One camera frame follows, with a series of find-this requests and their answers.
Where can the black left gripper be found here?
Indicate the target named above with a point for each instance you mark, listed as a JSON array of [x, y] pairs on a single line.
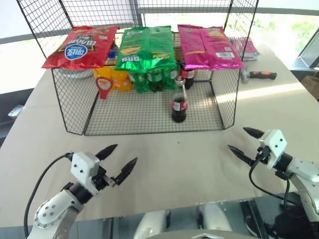
[[99, 179]]

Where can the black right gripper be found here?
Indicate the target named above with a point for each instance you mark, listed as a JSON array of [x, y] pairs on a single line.
[[263, 155]]

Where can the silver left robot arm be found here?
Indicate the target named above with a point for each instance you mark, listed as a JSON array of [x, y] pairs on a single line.
[[53, 209]]

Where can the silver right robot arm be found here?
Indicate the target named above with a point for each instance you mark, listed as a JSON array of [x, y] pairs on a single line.
[[302, 179]]

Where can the orange soda bottle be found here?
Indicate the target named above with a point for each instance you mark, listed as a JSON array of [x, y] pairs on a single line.
[[122, 81], [104, 73]]

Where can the green soda bottle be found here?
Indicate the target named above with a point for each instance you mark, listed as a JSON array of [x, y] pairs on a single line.
[[170, 78], [155, 82], [140, 83]]

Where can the plastic cola bottle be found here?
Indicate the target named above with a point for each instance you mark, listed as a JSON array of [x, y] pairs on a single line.
[[188, 77]]

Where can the white robot leg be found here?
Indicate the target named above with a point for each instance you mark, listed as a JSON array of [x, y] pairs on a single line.
[[214, 221], [152, 225]]

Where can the brown cardboard box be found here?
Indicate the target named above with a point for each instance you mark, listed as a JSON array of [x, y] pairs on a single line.
[[311, 87]]

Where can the white round bowl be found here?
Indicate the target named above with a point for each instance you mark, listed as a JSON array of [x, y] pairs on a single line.
[[74, 73]]

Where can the pink chip bag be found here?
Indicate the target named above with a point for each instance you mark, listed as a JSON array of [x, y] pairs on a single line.
[[209, 47]]

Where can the small blue package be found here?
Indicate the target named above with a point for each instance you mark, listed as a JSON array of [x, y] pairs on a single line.
[[112, 54]]

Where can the white item on dark stand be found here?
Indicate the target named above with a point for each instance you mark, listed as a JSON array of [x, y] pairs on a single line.
[[16, 110]]

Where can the green chip bag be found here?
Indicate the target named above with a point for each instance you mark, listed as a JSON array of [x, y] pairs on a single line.
[[144, 49]]

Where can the red chip bag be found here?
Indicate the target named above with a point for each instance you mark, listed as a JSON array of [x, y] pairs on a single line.
[[79, 49]]

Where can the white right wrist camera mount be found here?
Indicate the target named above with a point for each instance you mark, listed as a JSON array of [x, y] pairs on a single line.
[[274, 145]]

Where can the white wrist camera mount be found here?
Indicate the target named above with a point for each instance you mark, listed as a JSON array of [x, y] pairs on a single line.
[[83, 169], [274, 145]]

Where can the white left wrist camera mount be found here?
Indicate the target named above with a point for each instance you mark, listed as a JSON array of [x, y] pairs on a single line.
[[83, 169]]

